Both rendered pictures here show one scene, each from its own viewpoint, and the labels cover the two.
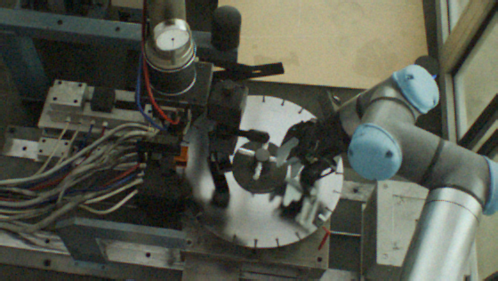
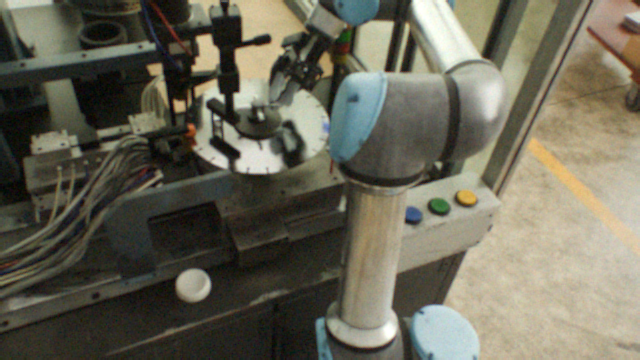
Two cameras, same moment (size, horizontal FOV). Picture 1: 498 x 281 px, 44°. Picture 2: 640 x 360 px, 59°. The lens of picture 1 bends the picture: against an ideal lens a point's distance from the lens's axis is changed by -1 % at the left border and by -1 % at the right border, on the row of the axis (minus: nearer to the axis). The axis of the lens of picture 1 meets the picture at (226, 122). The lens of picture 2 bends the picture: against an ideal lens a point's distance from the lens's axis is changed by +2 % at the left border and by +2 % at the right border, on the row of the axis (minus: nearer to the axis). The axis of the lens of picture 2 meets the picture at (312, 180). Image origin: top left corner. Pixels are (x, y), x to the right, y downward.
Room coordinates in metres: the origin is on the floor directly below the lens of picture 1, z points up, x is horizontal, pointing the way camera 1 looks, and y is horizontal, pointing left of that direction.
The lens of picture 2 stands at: (-0.36, 0.31, 1.77)
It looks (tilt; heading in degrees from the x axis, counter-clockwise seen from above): 46 degrees down; 328
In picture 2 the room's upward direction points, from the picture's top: 6 degrees clockwise
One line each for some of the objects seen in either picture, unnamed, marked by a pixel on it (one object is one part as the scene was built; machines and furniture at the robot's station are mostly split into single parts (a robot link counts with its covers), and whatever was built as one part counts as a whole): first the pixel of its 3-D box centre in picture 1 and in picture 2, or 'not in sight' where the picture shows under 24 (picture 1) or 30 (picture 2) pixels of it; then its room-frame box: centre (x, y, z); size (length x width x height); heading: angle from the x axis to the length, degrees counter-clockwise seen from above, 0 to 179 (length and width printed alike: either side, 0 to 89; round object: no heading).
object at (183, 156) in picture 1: (162, 155); (172, 141); (0.54, 0.12, 0.95); 0.10 x 0.03 x 0.07; 87
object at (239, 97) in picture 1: (226, 117); (226, 48); (0.51, 0.00, 1.17); 0.06 x 0.05 x 0.20; 78
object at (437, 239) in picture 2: not in sight; (427, 224); (0.19, -0.35, 0.82); 0.28 x 0.11 x 0.15; 87
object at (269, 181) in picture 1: (260, 164); (257, 117); (0.53, -0.07, 0.96); 0.11 x 0.11 x 0.03
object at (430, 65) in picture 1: (424, 70); not in sight; (0.65, -0.35, 1.14); 0.05 x 0.04 x 0.03; 177
